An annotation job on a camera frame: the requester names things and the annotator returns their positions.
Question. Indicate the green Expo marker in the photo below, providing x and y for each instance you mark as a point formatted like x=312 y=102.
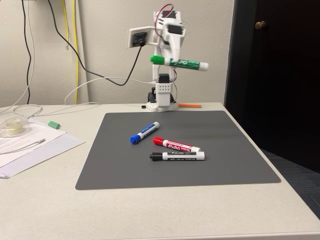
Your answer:
x=185 y=63

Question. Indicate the blue Expo marker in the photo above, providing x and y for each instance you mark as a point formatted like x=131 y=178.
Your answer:
x=145 y=132

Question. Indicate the red Expo marker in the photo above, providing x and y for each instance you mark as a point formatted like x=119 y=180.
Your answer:
x=175 y=145

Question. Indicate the black Expo marker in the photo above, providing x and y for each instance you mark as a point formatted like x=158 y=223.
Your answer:
x=182 y=156

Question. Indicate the white base block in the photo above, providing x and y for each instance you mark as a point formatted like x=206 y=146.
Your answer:
x=152 y=106

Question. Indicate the orange strip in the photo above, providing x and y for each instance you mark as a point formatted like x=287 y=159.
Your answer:
x=190 y=105

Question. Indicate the brass door knob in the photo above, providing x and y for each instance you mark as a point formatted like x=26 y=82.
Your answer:
x=260 y=25

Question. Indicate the dark door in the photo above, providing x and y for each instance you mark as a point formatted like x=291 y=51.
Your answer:
x=287 y=87

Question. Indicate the grey mat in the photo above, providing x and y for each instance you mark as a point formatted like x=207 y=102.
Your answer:
x=200 y=172

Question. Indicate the green block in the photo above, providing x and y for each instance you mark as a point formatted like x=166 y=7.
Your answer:
x=54 y=124

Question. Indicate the blank paper sheet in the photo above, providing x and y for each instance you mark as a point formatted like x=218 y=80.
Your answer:
x=62 y=147

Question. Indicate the printed paper sheet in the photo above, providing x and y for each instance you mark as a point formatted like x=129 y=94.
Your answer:
x=37 y=132

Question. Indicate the white camera box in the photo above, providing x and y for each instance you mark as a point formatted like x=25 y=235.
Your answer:
x=138 y=37

